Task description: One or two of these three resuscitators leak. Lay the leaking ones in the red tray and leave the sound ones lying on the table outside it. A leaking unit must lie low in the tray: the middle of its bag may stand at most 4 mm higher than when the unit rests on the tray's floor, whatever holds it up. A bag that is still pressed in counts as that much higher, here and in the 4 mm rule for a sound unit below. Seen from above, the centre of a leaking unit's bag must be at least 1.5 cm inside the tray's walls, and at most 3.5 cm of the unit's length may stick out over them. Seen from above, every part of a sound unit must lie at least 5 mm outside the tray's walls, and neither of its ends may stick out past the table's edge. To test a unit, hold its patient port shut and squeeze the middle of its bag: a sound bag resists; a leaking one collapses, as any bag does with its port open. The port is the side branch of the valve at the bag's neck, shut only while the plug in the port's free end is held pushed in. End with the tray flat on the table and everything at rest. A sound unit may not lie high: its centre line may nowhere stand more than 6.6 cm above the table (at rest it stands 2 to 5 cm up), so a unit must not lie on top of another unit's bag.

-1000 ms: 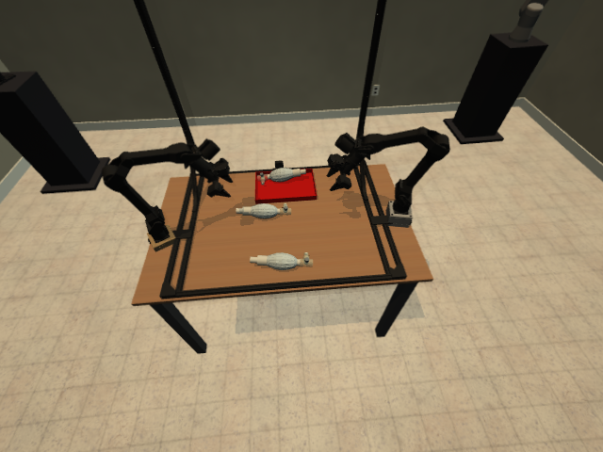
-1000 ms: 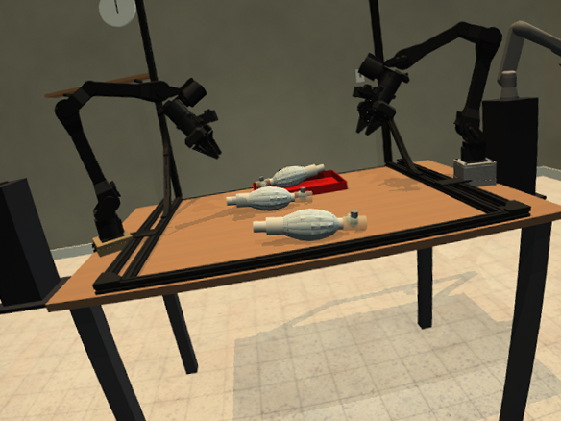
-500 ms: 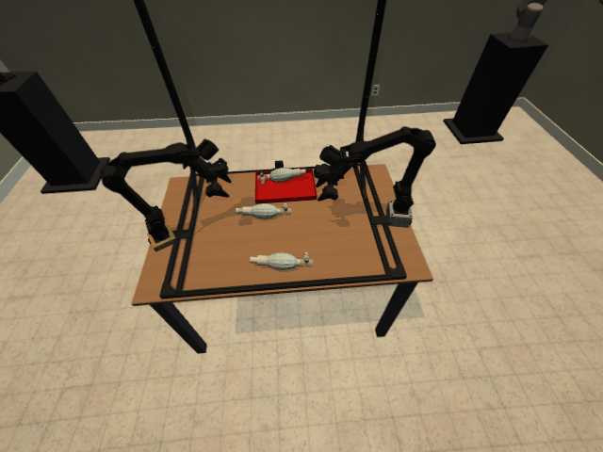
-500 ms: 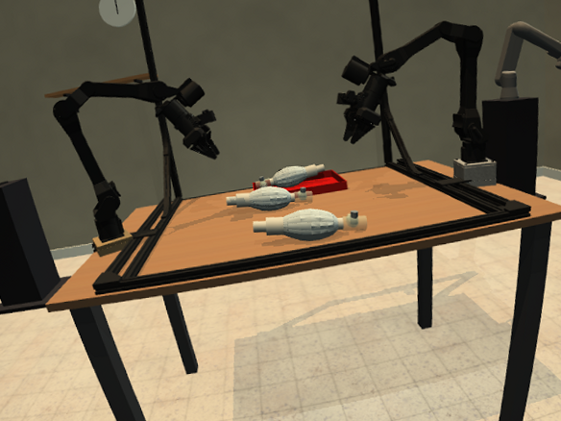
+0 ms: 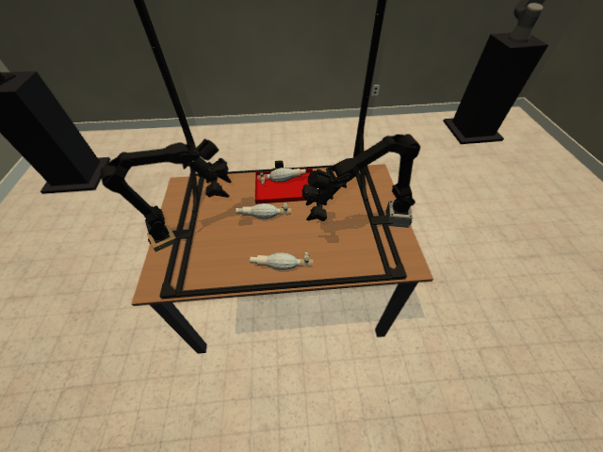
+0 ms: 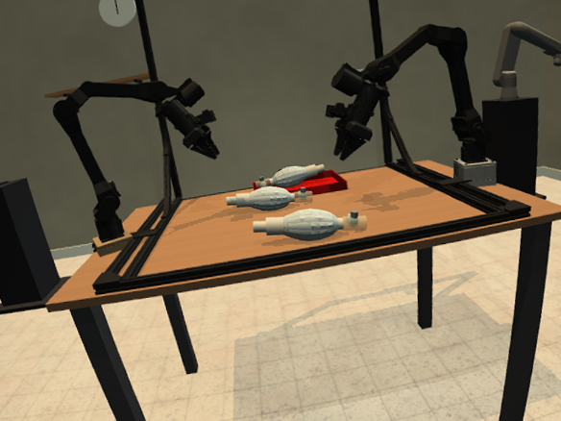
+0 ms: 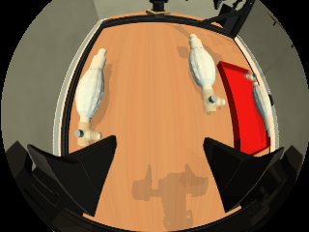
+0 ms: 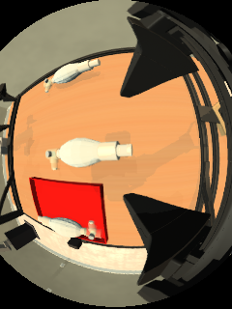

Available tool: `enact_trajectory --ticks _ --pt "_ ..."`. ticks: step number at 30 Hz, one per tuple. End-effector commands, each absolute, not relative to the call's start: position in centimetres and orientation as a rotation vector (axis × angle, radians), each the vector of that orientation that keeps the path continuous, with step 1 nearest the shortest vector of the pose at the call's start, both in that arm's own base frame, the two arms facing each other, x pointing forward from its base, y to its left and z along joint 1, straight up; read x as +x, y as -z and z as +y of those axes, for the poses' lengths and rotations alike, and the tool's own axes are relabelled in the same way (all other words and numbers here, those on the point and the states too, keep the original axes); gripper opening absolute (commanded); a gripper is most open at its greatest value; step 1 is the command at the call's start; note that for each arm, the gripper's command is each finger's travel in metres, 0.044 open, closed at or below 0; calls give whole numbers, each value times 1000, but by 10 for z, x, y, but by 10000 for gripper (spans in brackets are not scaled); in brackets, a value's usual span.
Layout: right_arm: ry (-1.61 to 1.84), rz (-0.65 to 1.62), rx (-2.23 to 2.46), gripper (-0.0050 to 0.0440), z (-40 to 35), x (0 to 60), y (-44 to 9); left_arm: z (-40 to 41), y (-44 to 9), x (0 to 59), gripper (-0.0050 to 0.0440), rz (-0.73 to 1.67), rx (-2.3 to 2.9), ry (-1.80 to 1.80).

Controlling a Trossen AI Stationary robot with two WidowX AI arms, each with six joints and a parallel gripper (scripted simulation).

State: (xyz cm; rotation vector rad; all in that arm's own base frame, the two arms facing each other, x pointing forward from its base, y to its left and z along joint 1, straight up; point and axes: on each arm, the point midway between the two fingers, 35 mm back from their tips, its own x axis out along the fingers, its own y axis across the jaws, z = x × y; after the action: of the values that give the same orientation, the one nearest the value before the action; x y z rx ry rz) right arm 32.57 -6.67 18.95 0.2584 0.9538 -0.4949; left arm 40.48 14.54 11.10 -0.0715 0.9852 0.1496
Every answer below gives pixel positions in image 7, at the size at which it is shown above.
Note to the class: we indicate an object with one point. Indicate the white squeeze bag with beige valve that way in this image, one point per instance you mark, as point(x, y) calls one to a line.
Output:
point(89, 93)

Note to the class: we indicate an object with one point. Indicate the red tray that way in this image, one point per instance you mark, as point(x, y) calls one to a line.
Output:
point(249, 131)

